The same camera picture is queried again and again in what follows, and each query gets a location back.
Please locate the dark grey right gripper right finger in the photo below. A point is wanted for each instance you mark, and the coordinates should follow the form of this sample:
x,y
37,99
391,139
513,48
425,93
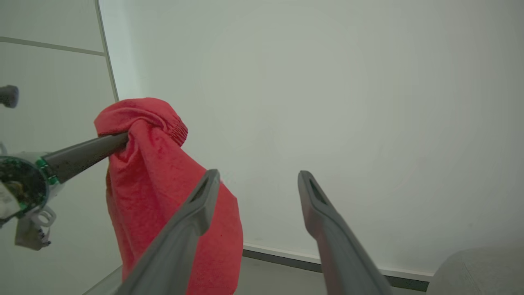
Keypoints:
x,y
344,254

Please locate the dark wall baseboard strip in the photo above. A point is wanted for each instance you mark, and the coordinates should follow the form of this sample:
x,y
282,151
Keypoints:
x,y
311,264

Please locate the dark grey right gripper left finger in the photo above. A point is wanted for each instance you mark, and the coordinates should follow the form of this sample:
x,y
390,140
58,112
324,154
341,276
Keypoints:
x,y
180,241

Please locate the grey fabric sofa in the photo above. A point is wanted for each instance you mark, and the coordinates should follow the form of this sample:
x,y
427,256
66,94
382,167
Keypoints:
x,y
479,272

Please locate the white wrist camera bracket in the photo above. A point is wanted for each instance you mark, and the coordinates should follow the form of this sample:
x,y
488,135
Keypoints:
x,y
35,229

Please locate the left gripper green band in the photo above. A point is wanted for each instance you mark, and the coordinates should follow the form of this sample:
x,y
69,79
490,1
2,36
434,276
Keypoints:
x,y
24,180

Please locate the red cloth garment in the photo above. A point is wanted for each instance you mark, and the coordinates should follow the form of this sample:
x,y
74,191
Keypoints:
x,y
155,180

